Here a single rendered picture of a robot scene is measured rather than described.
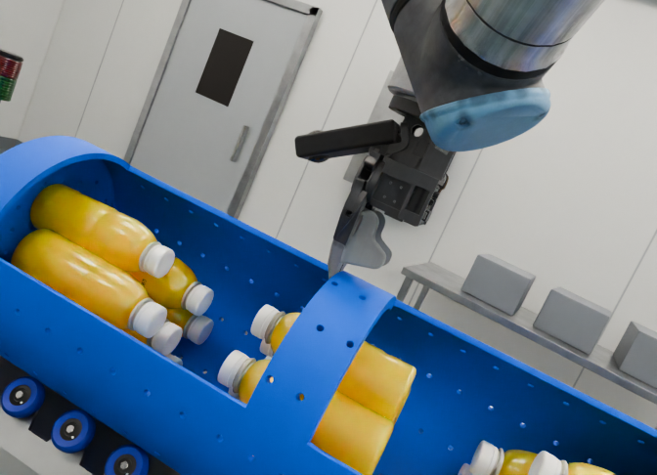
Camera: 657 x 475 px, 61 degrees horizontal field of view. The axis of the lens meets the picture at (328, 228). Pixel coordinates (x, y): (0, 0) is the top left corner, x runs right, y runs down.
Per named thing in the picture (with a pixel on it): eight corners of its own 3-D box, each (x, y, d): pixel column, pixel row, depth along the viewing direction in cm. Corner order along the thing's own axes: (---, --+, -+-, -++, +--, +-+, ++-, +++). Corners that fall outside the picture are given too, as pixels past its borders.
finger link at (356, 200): (341, 246, 57) (376, 167, 56) (328, 239, 58) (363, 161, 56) (352, 243, 62) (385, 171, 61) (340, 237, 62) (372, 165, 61)
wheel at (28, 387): (35, 367, 63) (43, 373, 65) (-6, 384, 62) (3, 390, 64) (43, 404, 61) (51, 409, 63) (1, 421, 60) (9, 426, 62)
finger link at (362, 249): (363, 304, 58) (400, 225, 57) (314, 280, 60) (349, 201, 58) (369, 300, 61) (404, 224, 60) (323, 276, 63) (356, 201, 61)
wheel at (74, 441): (86, 400, 62) (92, 405, 63) (44, 418, 60) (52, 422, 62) (95, 439, 59) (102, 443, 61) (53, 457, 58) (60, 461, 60)
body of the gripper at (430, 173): (414, 233, 56) (465, 121, 54) (339, 197, 58) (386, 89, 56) (422, 230, 63) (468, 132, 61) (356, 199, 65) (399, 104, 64)
